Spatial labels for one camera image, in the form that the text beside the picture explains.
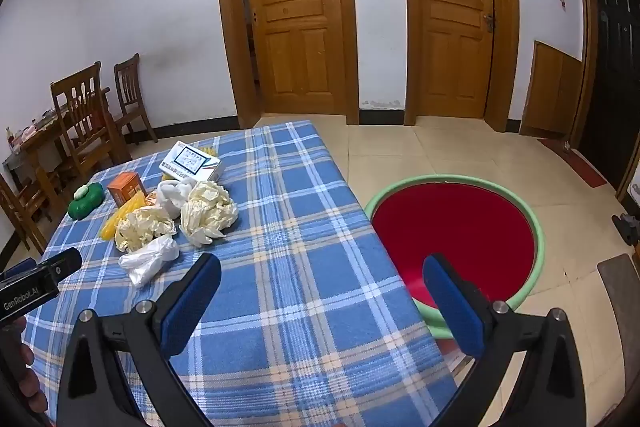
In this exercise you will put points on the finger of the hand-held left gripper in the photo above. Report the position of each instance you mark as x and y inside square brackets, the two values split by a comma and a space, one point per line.
[60, 263]
[20, 268]

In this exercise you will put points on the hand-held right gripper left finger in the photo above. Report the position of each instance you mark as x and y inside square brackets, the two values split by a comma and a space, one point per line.
[192, 302]

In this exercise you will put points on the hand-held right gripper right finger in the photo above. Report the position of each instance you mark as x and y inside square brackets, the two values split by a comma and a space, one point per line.
[452, 307]

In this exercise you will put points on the silver white plastic packet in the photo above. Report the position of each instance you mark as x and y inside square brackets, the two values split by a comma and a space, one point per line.
[147, 259]

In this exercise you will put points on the orange snack packet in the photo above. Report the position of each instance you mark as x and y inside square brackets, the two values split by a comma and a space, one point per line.
[120, 214]

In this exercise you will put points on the red basin with green rim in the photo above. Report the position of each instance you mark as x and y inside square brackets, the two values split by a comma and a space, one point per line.
[450, 222]

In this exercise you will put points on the cream paper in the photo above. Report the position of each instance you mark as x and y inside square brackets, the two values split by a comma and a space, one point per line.
[142, 227]
[207, 207]

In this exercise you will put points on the white tissue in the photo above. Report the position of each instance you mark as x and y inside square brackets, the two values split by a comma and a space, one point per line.
[172, 197]

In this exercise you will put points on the white cardboard box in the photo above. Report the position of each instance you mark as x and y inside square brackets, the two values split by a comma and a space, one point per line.
[187, 162]

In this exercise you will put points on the yellow sponge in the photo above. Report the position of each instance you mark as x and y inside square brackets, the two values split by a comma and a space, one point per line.
[209, 151]

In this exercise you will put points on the person's left hand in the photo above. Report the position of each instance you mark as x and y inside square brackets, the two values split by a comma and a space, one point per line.
[34, 372]

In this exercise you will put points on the wooden chair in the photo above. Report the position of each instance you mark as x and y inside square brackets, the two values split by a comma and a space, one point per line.
[20, 212]
[127, 82]
[82, 107]

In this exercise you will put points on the green clover-shaped toy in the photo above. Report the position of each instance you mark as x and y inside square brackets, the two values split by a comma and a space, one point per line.
[82, 207]

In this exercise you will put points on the wooden dining table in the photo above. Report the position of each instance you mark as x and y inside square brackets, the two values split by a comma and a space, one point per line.
[35, 157]

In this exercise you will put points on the blue plaid blanket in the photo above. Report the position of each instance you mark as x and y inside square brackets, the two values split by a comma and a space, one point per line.
[300, 232]

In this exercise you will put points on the clutter on dining table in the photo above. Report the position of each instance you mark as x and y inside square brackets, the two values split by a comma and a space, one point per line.
[30, 132]

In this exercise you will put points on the red doormat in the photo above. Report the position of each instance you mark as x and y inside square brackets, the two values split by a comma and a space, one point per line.
[575, 162]

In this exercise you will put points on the dark shoes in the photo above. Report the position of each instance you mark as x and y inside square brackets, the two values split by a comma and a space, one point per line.
[627, 227]

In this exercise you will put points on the dark metal door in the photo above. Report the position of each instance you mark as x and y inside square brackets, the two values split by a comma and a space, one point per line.
[610, 82]

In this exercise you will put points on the wooden panel door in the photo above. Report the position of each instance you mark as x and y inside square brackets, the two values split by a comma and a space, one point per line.
[295, 32]
[450, 32]

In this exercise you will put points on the wooden door frame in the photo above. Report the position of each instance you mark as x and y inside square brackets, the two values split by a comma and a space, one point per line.
[506, 32]
[227, 32]

